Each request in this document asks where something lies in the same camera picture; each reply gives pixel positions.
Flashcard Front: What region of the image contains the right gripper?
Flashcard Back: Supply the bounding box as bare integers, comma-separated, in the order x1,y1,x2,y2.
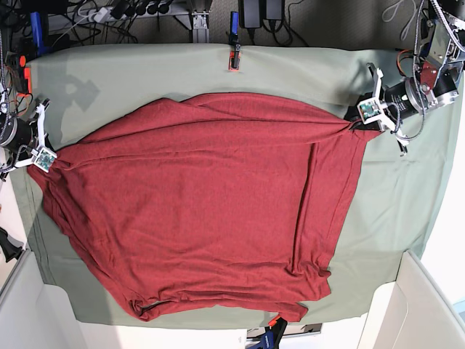
7,98,53,173

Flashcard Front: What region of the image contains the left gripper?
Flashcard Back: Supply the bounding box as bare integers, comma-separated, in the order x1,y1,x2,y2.
344,63,413,156

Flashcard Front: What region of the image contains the red T-shirt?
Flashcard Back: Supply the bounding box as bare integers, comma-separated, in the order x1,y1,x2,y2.
28,93,377,322

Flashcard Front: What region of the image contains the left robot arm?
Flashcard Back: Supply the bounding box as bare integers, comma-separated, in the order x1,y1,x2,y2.
344,1,464,155

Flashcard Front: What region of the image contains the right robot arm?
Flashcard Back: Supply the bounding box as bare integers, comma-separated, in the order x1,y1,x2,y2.
1,52,57,182

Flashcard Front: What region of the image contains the green table cloth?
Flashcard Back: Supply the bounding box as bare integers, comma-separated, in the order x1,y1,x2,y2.
9,44,461,326

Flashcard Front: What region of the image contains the orange black clamp far left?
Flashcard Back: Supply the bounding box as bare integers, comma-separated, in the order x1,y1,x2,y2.
6,52,32,97

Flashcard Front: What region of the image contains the black clamp left edge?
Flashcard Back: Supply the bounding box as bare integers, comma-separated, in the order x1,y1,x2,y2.
0,228,23,263

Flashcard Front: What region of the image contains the blue clamp top left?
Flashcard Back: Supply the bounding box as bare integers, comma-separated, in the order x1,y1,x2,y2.
30,12,48,57

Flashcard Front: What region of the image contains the blue clamp top middle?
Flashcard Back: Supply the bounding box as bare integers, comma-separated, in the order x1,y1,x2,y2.
228,12,241,71

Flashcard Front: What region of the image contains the white power strip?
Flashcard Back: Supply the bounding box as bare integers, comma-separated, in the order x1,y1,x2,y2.
87,7,110,23

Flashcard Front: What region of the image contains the white bin right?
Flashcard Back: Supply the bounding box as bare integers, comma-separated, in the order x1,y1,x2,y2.
357,250,464,349

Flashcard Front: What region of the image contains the blue orange clamp bottom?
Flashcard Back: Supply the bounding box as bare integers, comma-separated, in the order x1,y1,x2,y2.
250,316,288,349

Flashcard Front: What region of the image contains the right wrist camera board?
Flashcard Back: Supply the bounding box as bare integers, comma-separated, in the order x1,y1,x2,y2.
33,147,57,172

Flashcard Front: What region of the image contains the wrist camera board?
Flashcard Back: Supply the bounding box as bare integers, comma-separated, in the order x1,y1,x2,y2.
33,147,57,172
357,100,381,123

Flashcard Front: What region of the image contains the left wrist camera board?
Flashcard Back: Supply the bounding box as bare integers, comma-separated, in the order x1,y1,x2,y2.
357,100,381,123

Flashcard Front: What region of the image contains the metal table leg bracket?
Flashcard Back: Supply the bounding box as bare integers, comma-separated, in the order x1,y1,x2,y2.
174,0,213,44

